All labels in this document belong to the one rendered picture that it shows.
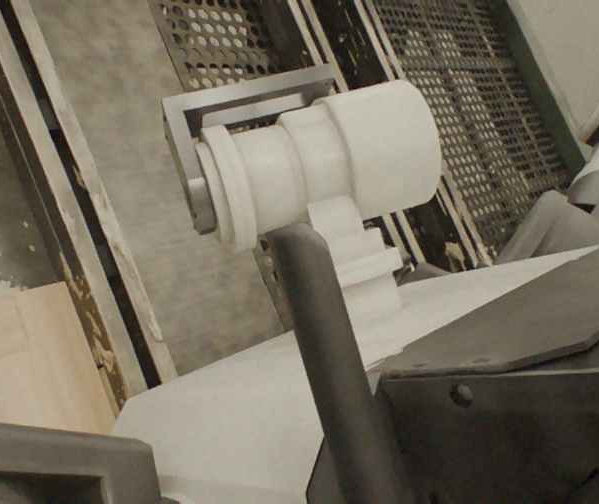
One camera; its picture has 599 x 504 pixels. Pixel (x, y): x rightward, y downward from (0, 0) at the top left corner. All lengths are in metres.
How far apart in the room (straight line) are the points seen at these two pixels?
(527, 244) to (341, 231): 0.17
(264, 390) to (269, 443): 0.02
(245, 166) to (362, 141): 0.06
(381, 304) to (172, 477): 0.13
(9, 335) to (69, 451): 0.52
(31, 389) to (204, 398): 0.49
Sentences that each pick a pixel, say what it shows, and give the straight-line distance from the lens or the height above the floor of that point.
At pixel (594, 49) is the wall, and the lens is 5.98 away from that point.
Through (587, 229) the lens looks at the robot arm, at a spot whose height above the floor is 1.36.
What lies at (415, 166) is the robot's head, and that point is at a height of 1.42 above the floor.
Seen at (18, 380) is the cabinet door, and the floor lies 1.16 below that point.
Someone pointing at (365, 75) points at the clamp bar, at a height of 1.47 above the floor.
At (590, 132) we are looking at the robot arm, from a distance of 0.70.
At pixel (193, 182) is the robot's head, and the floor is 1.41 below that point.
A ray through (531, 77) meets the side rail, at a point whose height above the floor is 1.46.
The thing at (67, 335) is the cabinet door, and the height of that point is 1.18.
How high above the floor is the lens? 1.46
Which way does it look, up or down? 16 degrees down
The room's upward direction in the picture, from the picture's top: straight up
